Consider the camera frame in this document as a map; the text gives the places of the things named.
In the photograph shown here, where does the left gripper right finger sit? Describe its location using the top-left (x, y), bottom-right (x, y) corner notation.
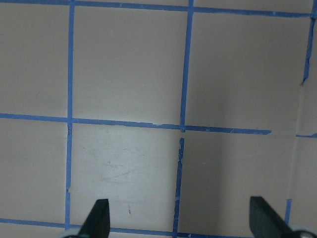
top-left (249, 196), bottom-right (317, 238)

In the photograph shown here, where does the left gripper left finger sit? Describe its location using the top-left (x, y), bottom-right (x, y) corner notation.
top-left (58, 198), bottom-right (111, 238)

